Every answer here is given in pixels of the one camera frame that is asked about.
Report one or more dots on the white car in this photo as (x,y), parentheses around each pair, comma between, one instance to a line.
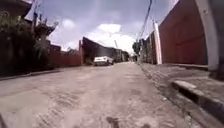
(102,60)

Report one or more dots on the dark building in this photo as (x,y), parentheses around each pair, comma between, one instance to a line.
(96,50)

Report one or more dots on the tree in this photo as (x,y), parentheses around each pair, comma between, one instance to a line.
(136,47)

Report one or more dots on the grey paved road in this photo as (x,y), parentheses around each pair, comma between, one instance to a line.
(100,93)

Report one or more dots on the white pillar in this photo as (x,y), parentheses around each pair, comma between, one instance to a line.
(157,43)

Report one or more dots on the robot's own part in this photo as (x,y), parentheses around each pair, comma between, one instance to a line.
(145,126)
(113,122)

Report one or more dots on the grey stone pavement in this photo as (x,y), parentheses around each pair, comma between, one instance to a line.
(186,75)

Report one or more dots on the narrow kerb strip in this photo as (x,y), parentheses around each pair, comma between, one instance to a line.
(30,74)

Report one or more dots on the concrete kerb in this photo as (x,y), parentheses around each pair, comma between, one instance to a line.
(196,96)

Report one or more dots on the green bushes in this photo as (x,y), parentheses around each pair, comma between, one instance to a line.
(18,46)

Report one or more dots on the pale concrete pillar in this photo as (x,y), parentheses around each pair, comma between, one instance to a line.
(210,36)

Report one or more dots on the building with overhanging roof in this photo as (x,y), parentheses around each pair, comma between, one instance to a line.
(13,7)

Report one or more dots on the low red wall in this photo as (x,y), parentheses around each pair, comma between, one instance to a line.
(65,59)

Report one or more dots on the red brick wall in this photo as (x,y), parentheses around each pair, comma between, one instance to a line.
(183,36)

